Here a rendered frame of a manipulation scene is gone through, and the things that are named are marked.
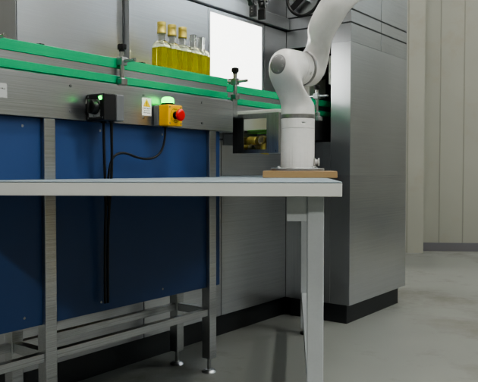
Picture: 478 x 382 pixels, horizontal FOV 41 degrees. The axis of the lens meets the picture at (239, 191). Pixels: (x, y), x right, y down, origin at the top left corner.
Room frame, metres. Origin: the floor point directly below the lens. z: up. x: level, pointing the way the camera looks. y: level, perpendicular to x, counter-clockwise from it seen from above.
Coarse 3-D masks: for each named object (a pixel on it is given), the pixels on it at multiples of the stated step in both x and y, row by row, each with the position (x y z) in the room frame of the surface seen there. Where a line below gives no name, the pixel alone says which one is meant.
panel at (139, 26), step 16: (128, 0) 2.48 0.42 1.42; (144, 0) 2.54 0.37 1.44; (160, 0) 2.61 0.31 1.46; (176, 0) 2.69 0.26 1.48; (128, 16) 2.48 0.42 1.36; (144, 16) 2.54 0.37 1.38; (160, 16) 2.61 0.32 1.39; (176, 16) 2.69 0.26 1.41; (192, 16) 2.77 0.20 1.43; (208, 16) 2.85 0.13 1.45; (128, 32) 2.48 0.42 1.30; (144, 32) 2.54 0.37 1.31; (192, 32) 2.77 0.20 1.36; (208, 32) 2.85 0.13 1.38; (128, 48) 2.48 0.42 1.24; (144, 48) 2.54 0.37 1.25; (208, 48) 2.85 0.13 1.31
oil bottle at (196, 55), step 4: (192, 48) 2.56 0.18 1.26; (196, 48) 2.57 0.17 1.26; (192, 52) 2.55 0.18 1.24; (196, 52) 2.56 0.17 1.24; (200, 52) 2.58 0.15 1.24; (192, 56) 2.55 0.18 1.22; (196, 56) 2.56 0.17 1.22; (200, 56) 2.58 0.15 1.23; (192, 60) 2.55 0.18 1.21; (196, 60) 2.56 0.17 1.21; (200, 60) 2.58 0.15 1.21; (192, 64) 2.55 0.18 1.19; (196, 64) 2.56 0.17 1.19; (200, 64) 2.58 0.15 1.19; (192, 68) 2.55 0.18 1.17; (196, 68) 2.56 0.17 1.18; (200, 68) 2.58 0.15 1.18; (196, 72) 2.56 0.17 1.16; (200, 72) 2.58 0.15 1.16
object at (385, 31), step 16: (368, 0) 3.34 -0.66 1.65; (384, 0) 3.50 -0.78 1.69; (400, 0) 3.67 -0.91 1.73; (288, 16) 3.41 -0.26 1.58; (352, 16) 3.20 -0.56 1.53; (368, 16) 3.35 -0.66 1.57; (384, 16) 3.50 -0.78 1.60; (400, 16) 3.67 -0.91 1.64; (288, 32) 3.41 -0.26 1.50; (304, 32) 3.35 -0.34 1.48; (336, 32) 3.24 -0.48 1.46; (352, 32) 3.20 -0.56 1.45; (368, 32) 3.34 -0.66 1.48; (384, 32) 3.50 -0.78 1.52; (400, 32) 3.67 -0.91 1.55; (288, 48) 3.41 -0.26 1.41; (304, 48) 3.38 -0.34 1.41; (384, 48) 3.50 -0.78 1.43; (400, 48) 3.67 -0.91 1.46
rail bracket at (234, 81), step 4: (232, 68) 2.55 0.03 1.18; (236, 68) 2.55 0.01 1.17; (232, 72) 2.56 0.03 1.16; (236, 72) 2.55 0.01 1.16; (236, 76) 2.56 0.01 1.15; (232, 80) 2.55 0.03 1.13; (236, 80) 2.55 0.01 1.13; (240, 80) 2.54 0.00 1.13; (244, 80) 2.53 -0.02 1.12; (232, 84) 2.55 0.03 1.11; (236, 84) 2.55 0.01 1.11; (236, 88) 2.56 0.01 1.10; (236, 92) 2.56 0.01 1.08; (232, 96) 2.55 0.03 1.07; (236, 96) 2.55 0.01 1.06
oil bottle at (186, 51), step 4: (184, 48) 2.51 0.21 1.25; (188, 48) 2.53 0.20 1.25; (184, 52) 2.51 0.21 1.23; (188, 52) 2.52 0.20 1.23; (184, 56) 2.51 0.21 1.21; (188, 56) 2.52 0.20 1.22; (184, 60) 2.51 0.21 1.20; (188, 60) 2.52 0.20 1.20; (184, 64) 2.51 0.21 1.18; (188, 64) 2.52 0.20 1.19; (184, 68) 2.51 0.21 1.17; (188, 68) 2.52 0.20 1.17
